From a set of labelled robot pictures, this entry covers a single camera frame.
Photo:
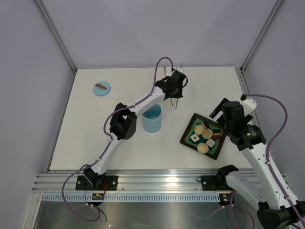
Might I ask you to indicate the steamed bun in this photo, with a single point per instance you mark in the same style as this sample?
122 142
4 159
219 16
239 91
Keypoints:
202 148
199 129
207 134

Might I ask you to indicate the white slotted cable duct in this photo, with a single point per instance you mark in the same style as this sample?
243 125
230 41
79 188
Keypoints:
134 197

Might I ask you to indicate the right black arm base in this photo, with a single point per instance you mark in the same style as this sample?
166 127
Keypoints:
210 183

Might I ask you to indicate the aluminium mounting rail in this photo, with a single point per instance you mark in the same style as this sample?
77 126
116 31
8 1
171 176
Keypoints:
135 180

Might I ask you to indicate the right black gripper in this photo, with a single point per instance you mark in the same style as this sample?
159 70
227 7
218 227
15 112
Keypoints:
219 108

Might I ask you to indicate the metal tongs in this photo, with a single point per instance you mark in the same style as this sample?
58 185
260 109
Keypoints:
174 101

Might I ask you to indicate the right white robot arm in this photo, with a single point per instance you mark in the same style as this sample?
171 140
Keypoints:
275 203

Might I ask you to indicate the right aluminium frame post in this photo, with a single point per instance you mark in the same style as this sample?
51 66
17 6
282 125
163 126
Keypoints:
262 33

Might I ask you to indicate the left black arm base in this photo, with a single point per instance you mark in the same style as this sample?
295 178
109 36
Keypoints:
109 183

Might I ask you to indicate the left aluminium frame post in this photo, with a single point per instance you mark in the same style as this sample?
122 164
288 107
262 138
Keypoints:
50 24

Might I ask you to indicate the seaweed sushi roll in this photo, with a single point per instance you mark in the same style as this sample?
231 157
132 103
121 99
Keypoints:
205 124

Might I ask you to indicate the white rice roll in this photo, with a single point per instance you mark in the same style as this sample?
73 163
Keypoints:
210 143

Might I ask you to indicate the steamed bun middle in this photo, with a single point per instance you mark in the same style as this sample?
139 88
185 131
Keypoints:
207 134

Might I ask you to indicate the steamed bun lower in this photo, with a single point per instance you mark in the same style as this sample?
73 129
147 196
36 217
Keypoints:
202 148

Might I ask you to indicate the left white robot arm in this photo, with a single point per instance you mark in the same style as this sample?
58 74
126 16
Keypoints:
123 121

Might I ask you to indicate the red food piece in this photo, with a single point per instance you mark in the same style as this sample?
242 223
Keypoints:
216 137

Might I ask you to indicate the steamed bun upper left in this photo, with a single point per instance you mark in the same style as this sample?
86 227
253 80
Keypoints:
199 129

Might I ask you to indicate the aluminium frame post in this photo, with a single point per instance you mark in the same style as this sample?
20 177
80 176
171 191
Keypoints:
50 24
262 33

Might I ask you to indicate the blue cylindrical lunch container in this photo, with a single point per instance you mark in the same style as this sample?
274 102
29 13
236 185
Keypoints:
152 119

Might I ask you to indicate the rice roll green centre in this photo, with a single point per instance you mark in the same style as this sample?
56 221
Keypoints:
194 138

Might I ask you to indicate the black square teal plate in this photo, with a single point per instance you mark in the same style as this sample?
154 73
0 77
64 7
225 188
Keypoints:
197 119

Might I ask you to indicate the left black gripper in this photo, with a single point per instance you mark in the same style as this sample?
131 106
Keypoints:
179 95

